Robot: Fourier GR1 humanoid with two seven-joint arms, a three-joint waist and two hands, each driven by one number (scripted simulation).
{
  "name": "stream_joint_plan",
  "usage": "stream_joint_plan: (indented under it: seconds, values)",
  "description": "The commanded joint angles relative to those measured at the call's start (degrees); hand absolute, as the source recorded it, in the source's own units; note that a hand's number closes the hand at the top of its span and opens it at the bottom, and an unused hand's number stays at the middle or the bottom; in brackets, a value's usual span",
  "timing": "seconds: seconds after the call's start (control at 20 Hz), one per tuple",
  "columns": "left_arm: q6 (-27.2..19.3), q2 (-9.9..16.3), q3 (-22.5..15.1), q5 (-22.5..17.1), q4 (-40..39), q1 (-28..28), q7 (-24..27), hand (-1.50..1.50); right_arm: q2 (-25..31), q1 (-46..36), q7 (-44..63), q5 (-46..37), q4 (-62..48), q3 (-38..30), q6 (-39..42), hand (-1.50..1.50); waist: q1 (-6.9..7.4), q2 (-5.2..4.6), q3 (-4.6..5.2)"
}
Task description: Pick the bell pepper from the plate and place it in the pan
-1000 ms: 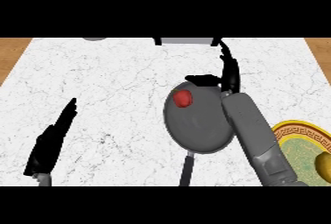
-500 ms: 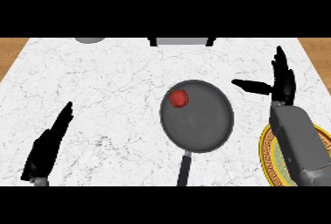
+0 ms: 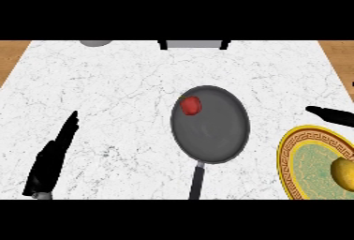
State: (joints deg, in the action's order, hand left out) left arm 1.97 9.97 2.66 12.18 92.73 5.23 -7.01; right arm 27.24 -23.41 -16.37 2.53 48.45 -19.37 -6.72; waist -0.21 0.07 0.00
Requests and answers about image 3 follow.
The grey round object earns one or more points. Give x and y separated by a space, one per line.
96 42

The red bell pepper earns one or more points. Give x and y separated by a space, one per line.
190 105

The yellow bell pepper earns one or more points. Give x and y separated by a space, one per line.
344 173

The grey frying pan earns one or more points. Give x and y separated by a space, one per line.
211 131

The grey appliance with black legs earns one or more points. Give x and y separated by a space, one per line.
193 44

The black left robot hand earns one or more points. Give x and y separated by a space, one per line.
47 162

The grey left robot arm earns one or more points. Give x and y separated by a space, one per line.
43 196

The ornate gold green plate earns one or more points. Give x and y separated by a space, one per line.
308 162

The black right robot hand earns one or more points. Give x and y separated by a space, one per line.
334 115

